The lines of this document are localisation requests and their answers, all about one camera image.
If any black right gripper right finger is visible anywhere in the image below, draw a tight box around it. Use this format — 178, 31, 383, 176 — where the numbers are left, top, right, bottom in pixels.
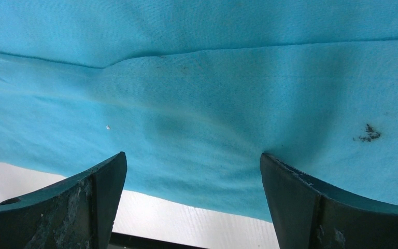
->
260, 153, 398, 248

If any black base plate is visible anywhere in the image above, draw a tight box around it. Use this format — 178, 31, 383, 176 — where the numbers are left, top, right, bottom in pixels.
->
107, 232, 200, 249

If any turquoise t-shirt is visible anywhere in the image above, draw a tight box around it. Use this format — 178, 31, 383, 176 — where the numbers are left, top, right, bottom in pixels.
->
0, 1, 398, 220

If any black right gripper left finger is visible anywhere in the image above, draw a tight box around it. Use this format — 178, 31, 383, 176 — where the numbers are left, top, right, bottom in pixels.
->
0, 152, 127, 248

